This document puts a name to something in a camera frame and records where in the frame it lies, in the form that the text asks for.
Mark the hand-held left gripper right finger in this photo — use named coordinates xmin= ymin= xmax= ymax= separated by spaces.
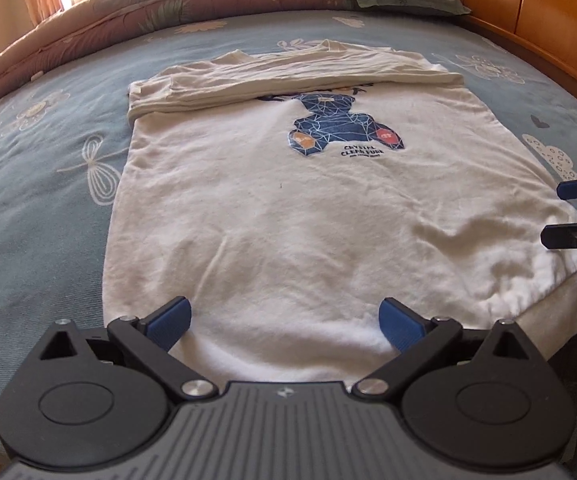
xmin=352 ymin=296 xmax=544 ymax=402

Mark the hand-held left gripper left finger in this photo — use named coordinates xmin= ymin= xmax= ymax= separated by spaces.
xmin=38 ymin=295 xmax=220 ymax=404

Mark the white printed long-sleeve shirt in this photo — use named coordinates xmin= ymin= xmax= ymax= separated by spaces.
xmin=103 ymin=37 xmax=577 ymax=386

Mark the blue floral bed sheet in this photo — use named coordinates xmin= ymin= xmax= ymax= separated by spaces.
xmin=0 ymin=10 xmax=577 ymax=461

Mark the wooden bed headboard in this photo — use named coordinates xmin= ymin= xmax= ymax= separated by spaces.
xmin=421 ymin=0 xmax=577 ymax=126

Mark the folded floral quilt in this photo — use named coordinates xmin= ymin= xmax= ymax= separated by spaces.
xmin=0 ymin=0 xmax=364 ymax=126

